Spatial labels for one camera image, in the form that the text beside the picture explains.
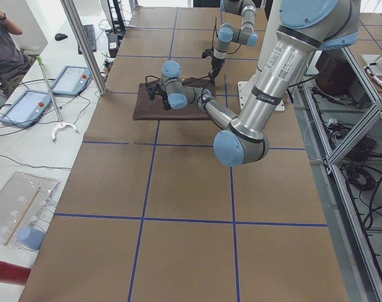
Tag blue teach pendant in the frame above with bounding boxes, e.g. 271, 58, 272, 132
0, 89, 51, 128
52, 65, 91, 96

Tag aluminium frame rack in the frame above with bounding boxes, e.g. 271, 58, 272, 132
287, 40, 382, 301

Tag aluminium frame post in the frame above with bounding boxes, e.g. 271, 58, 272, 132
60, 0, 107, 96

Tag tangled black floor cables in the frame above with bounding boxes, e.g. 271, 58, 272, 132
310, 84, 382, 290

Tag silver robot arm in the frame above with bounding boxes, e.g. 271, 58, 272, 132
205, 0, 258, 82
157, 1, 361, 167

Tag dark brown t-shirt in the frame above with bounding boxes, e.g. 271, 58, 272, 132
133, 77, 216, 120

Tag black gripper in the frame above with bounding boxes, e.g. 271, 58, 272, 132
208, 57, 225, 83
157, 84, 171, 110

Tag white reacher grabber stick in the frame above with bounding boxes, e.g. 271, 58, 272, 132
36, 56, 79, 142

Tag near blue teach pendant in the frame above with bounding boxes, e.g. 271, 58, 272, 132
0, 89, 51, 128

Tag black computer keyboard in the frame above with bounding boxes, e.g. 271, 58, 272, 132
82, 25, 97, 52

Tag seated person grey shirt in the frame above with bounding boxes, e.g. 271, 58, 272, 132
0, 10, 35, 98

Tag black computer mouse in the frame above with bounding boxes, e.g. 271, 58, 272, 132
54, 33, 68, 41

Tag red cylinder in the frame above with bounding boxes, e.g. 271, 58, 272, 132
0, 260, 31, 286

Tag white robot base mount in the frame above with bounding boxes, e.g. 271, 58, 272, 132
237, 63, 271, 109

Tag wooden stick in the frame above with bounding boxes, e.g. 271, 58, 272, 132
3, 187, 41, 246

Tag far blue teach pendant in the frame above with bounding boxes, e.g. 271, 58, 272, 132
52, 65, 91, 96

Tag clear plastic bag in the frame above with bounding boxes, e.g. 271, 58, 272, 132
0, 172, 60, 250

